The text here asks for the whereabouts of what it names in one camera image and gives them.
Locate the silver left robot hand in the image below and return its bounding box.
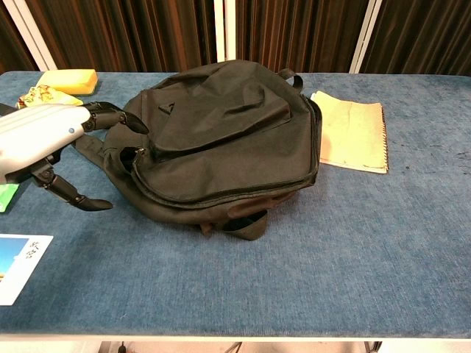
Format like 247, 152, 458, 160
0, 101, 150, 213

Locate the black fabric backpack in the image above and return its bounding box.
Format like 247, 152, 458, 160
71, 58, 323, 242

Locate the tan spiral notebook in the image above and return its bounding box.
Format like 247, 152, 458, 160
311, 90, 390, 174

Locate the yellow floral snack packet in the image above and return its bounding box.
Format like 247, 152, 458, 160
15, 83, 85, 110

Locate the yellow rectangular box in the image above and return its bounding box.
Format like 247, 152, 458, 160
35, 68, 99, 97

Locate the green packet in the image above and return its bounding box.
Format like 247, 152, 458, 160
0, 182, 20, 214

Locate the brown pleated curtain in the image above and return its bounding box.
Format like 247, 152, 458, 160
0, 0, 471, 74

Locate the white postcard with photo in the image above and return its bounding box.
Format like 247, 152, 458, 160
0, 234, 54, 306

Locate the blue table cloth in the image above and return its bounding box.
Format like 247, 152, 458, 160
0, 71, 471, 339

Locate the white slanted frame post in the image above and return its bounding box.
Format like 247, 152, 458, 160
348, 0, 383, 74
2, 0, 58, 71

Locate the white upright frame post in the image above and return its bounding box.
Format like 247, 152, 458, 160
213, 0, 237, 63

